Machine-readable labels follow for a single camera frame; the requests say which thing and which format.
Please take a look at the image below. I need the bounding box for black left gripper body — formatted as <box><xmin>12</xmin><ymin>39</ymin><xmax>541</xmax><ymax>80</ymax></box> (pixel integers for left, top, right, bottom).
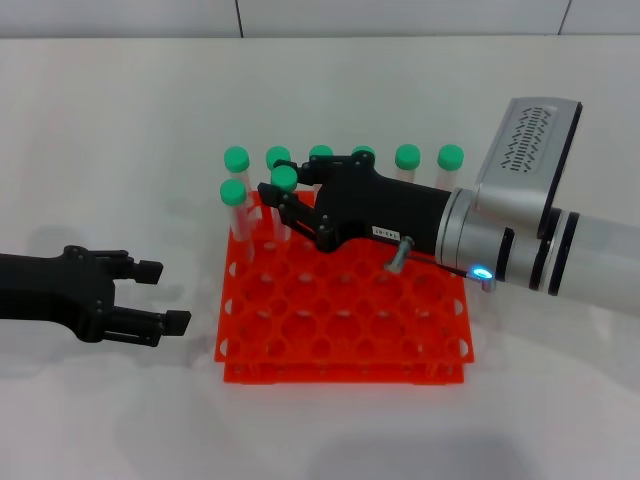
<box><xmin>0</xmin><ymin>244</ymin><xmax>119</xmax><ymax>344</ymax></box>

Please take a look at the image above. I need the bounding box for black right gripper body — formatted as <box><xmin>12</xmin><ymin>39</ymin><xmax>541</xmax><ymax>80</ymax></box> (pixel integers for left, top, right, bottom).
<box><xmin>314</xmin><ymin>152</ymin><xmax>454</xmax><ymax>254</ymax></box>

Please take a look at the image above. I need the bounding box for orange plastic test tube rack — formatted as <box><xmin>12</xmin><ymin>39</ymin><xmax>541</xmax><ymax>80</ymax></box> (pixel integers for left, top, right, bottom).
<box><xmin>213</xmin><ymin>188</ymin><xmax>475</xmax><ymax>386</ymax></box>

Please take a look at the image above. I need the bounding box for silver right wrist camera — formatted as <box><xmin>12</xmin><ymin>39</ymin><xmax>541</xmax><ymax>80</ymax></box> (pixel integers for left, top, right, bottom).
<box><xmin>472</xmin><ymin>97</ymin><xmax>584</xmax><ymax>239</ymax></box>

